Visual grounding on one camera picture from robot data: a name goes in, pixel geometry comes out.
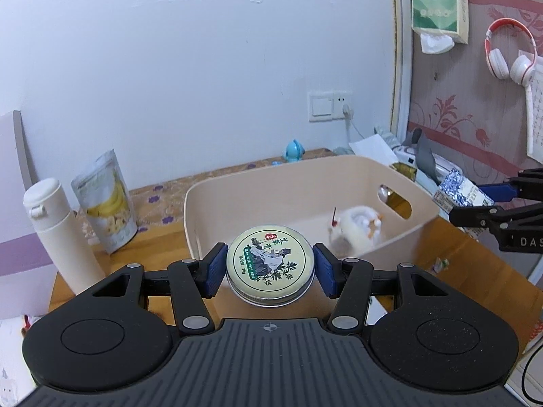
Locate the small wrapped candy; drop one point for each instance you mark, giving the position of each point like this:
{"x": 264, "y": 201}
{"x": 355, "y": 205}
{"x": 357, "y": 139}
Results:
{"x": 440, "y": 265}

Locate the white thermos bottle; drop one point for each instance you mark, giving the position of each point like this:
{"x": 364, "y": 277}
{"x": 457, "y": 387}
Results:
{"x": 59, "y": 237}

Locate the blue white patterned packet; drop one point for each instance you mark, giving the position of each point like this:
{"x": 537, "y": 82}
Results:
{"x": 456, "y": 190}

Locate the white wall switch outlet panel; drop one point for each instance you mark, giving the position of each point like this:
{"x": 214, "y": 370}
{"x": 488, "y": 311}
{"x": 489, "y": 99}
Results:
{"x": 322, "y": 106}

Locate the white paper sheet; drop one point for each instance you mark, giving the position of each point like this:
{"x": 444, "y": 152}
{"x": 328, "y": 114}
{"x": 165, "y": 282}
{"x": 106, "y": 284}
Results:
{"x": 373, "y": 148}

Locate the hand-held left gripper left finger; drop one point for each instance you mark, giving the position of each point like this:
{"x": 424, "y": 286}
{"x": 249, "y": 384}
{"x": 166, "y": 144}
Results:
{"x": 214, "y": 269}

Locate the round green printed tin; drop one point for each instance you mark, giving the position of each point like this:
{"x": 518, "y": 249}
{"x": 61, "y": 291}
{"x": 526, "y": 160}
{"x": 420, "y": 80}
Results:
{"x": 271, "y": 258}

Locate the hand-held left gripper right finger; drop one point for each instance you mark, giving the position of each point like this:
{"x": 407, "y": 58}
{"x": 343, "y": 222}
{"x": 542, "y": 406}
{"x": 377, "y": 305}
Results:
{"x": 324, "y": 269}

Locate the beige plastic storage bin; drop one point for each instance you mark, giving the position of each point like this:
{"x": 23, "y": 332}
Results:
{"x": 263, "y": 195}

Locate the grey shark toy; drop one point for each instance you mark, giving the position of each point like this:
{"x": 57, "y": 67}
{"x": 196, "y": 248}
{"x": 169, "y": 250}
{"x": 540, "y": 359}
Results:
{"x": 424, "y": 157}

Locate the red white headphones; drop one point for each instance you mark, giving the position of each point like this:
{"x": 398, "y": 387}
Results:
{"x": 498, "y": 61}

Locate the green tissue pack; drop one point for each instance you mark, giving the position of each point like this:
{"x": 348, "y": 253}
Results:
{"x": 437, "y": 0}

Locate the white purple board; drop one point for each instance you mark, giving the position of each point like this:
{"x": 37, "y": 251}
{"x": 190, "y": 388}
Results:
{"x": 17, "y": 220}

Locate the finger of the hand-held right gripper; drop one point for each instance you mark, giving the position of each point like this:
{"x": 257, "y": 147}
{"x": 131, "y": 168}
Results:
{"x": 494, "y": 190}
{"x": 475, "y": 216}

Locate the white plush toy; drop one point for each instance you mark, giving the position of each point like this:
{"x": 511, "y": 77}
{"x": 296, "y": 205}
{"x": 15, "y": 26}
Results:
{"x": 354, "y": 229}

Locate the banana chip snack bag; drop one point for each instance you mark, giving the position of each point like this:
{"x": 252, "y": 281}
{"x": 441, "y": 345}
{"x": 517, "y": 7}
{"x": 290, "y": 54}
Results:
{"x": 106, "y": 207}

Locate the blue toy figure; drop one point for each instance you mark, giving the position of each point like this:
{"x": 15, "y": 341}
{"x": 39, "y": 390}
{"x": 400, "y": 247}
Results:
{"x": 294, "y": 152}

